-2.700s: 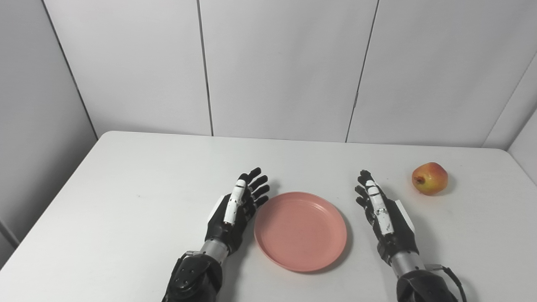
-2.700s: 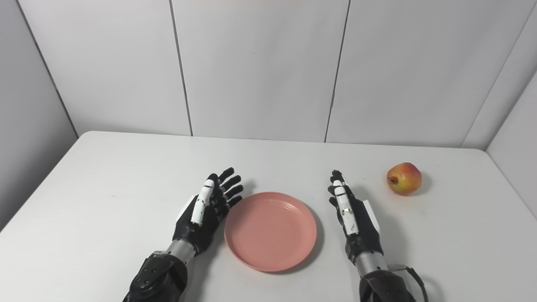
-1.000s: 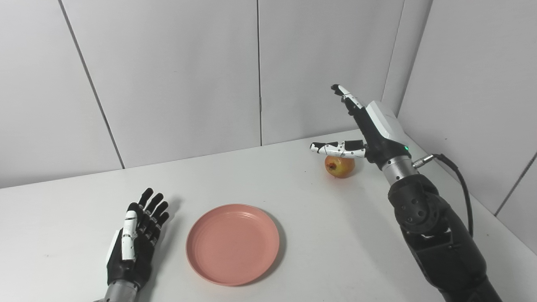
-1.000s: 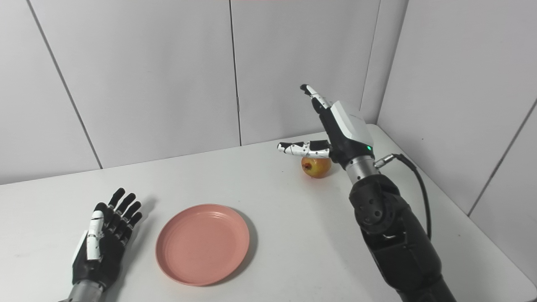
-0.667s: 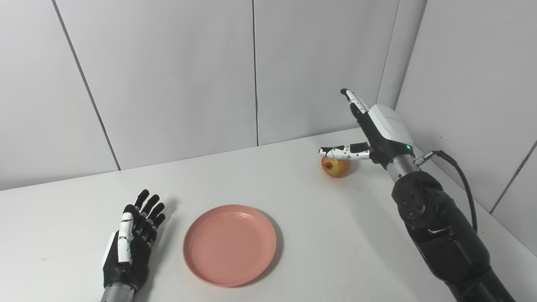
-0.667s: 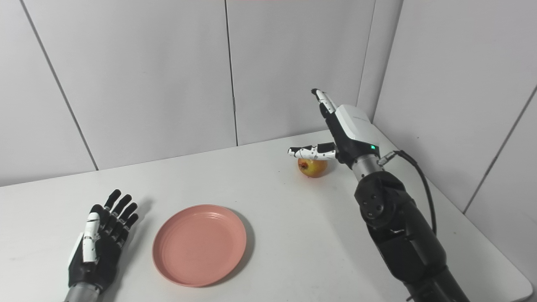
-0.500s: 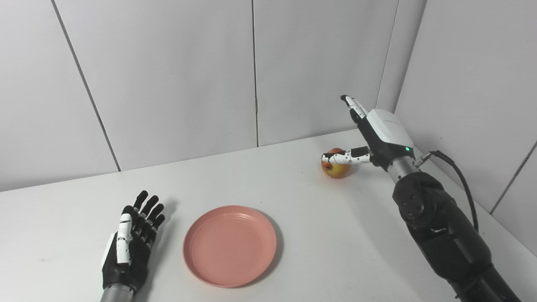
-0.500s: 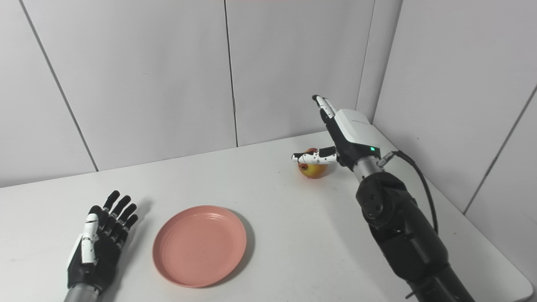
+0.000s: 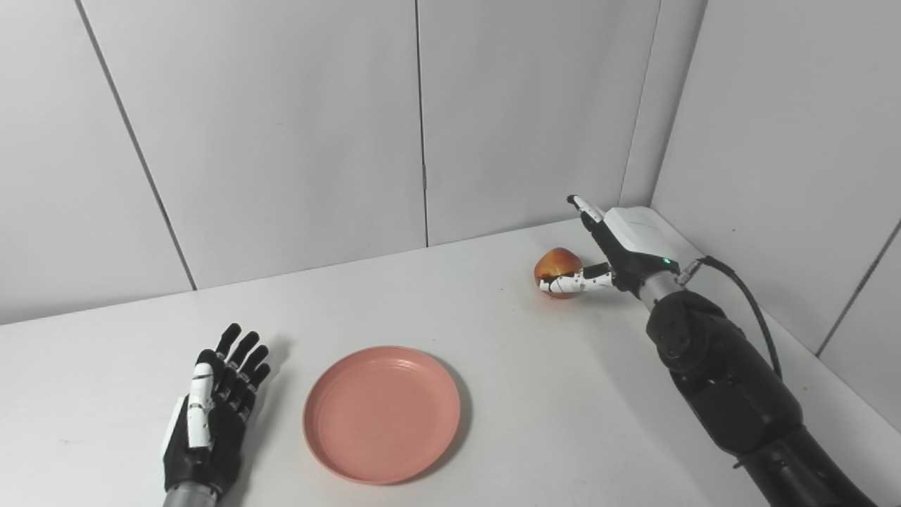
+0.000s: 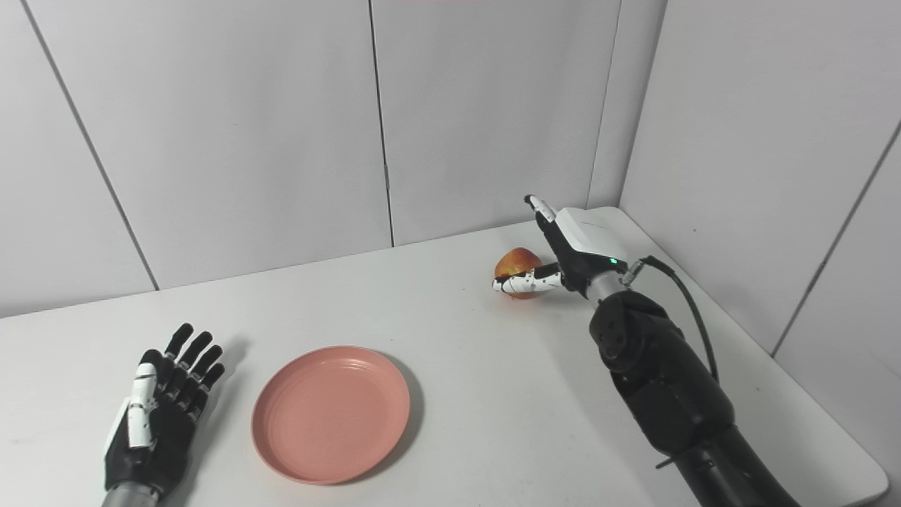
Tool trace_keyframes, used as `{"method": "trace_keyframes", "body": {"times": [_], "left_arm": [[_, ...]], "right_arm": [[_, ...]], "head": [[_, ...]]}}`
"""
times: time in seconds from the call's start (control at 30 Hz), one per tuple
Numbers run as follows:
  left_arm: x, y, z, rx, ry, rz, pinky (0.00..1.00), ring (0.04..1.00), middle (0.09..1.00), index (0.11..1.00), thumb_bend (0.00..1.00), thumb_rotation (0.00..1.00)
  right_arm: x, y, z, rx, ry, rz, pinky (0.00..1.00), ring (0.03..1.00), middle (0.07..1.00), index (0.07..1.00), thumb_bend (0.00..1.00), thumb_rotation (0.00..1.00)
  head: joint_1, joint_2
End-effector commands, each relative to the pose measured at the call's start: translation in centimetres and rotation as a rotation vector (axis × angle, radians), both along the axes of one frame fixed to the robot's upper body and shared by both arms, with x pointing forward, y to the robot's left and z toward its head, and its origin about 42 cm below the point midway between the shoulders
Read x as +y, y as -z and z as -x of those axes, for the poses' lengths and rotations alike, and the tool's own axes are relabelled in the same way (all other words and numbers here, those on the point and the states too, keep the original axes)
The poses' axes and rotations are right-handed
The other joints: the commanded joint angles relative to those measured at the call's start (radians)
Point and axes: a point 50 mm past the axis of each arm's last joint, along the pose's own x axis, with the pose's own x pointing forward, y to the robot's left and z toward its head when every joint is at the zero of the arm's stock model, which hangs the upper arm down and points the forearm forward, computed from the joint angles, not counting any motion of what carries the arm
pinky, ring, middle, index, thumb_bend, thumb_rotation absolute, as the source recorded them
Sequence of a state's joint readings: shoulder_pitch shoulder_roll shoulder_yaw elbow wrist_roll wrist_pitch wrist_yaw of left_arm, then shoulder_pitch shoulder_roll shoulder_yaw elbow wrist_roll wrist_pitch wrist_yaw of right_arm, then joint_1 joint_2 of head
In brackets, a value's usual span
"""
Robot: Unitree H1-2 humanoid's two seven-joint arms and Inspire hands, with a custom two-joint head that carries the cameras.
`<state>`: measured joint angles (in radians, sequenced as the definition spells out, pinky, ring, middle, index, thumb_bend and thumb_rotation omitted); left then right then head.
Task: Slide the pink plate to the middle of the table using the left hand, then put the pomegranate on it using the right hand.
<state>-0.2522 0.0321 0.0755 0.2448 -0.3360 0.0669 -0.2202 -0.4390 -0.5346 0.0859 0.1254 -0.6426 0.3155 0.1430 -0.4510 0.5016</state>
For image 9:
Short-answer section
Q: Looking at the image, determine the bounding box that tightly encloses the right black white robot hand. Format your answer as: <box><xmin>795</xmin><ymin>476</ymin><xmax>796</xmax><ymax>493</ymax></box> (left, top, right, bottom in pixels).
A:
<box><xmin>538</xmin><ymin>194</ymin><xmax>683</xmax><ymax>299</ymax></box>

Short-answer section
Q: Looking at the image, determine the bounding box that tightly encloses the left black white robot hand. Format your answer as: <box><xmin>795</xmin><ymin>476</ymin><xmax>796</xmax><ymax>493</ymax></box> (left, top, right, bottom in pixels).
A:
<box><xmin>161</xmin><ymin>323</ymin><xmax>272</xmax><ymax>499</ymax></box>

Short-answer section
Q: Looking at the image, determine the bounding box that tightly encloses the red yellow apple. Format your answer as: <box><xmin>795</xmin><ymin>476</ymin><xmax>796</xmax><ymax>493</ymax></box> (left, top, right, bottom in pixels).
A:
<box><xmin>534</xmin><ymin>247</ymin><xmax>585</xmax><ymax>300</ymax></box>

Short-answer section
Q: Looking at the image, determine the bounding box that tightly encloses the pink round plate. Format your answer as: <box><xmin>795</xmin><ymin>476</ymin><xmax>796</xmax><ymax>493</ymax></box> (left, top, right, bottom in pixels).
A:
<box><xmin>303</xmin><ymin>345</ymin><xmax>462</xmax><ymax>486</ymax></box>

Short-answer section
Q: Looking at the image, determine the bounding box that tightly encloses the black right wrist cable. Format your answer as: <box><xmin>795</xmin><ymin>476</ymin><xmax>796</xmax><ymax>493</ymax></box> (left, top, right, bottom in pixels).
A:
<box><xmin>676</xmin><ymin>255</ymin><xmax>784</xmax><ymax>382</ymax></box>

